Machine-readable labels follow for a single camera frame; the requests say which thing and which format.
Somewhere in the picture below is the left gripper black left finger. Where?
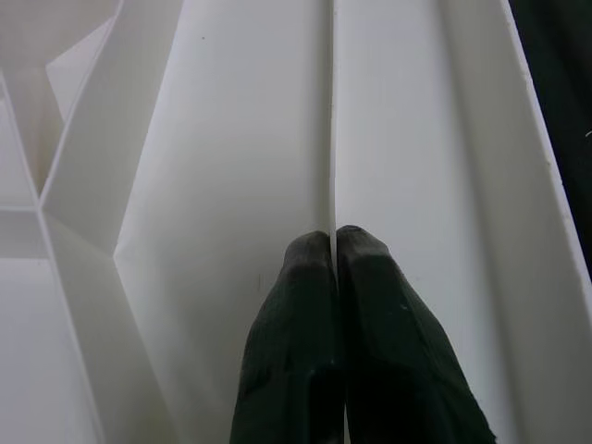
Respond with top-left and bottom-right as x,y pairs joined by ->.
228,230 -> 346,444

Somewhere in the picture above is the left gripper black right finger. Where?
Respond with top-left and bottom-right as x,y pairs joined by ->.
336,225 -> 496,444

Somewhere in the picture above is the white plastic children table top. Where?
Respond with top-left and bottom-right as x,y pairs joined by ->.
0,0 -> 592,444

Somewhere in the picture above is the black table cloth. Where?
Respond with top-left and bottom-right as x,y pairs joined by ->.
508,0 -> 592,283

